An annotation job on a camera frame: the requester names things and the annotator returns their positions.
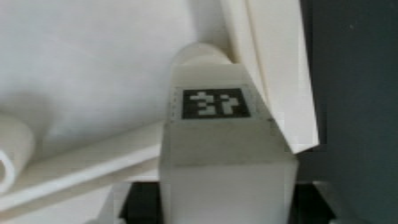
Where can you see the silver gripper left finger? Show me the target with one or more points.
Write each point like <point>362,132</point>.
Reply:
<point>133,204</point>

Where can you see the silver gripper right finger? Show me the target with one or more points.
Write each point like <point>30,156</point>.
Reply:
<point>319,206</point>

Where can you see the white square table top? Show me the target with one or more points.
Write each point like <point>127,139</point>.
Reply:
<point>86,56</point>

